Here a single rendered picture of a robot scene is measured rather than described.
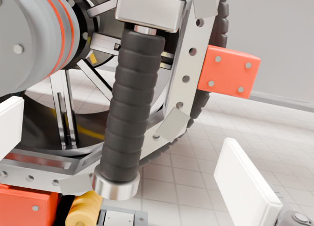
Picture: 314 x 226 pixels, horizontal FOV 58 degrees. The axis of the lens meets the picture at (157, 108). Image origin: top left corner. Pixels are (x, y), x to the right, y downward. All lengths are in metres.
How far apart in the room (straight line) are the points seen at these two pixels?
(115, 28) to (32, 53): 0.69
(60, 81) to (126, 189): 0.36
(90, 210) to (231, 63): 0.38
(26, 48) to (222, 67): 0.29
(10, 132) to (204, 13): 0.34
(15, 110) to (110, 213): 1.17
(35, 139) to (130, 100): 0.45
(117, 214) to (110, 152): 1.09
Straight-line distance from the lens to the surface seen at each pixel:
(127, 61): 0.23
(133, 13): 0.22
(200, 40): 0.45
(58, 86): 0.59
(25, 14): 0.32
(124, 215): 1.34
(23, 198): 0.57
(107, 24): 0.99
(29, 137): 0.66
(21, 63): 0.33
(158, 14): 0.22
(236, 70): 0.47
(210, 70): 0.46
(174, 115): 0.47
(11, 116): 0.18
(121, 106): 0.23
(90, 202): 0.61
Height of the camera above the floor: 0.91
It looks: 17 degrees down
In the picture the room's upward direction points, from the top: 13 degrees clockwise
